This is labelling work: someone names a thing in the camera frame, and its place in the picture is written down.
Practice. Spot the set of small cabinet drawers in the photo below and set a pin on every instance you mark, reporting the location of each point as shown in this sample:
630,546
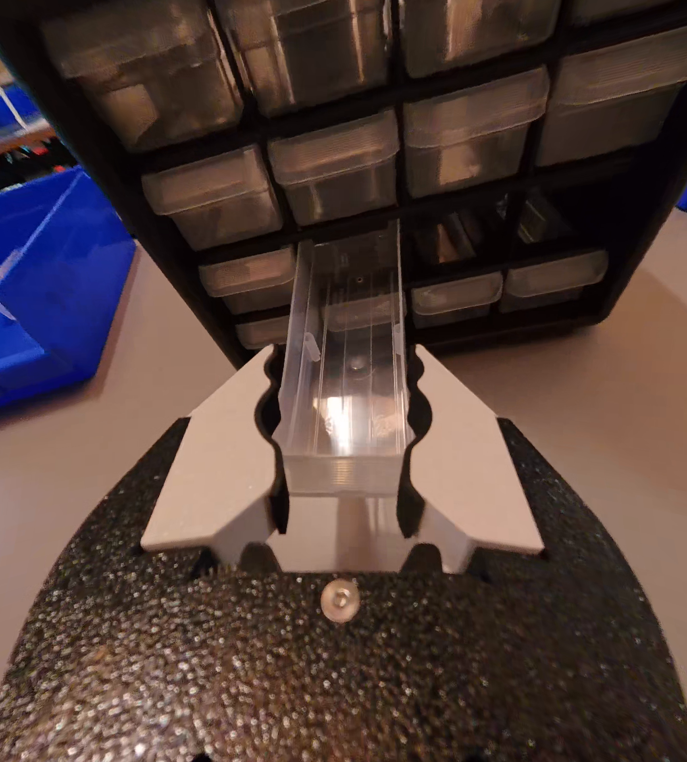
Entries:
337,161

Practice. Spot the pale desk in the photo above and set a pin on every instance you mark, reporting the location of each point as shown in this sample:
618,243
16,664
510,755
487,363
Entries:
587,416

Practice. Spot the black drawer cabinet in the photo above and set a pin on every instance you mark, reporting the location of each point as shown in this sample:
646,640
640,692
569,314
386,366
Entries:
128,190

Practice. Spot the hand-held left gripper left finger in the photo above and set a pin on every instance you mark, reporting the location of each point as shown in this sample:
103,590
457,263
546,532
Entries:
212,476

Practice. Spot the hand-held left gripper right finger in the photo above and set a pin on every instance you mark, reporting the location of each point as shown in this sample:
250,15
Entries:
474,476

